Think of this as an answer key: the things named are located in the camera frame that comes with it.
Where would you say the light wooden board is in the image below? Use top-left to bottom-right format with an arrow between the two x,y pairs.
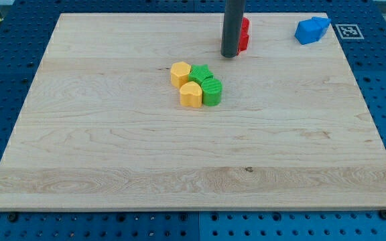
0,13 -> 386,212

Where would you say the white fiducial marker tag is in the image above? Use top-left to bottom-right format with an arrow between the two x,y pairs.
335,23 -> 364,39

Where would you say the yellow heart block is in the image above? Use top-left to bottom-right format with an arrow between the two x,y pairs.
179,81 -> 202,108

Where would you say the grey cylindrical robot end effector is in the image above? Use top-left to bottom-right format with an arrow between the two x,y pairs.
220,0 -> 246,58

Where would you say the red block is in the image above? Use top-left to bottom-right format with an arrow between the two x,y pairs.
237,17 -> 249,54

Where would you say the blue pentagon block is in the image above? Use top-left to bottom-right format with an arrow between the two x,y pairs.
294,17 -> 331,45

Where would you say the green cylinder block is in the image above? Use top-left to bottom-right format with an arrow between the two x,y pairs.
201,78 -> 222,106

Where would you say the green star block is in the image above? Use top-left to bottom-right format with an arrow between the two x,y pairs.
188,64 -> 214,86

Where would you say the yellow hexagon block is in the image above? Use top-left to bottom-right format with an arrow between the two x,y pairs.
170,62 -> 192,88

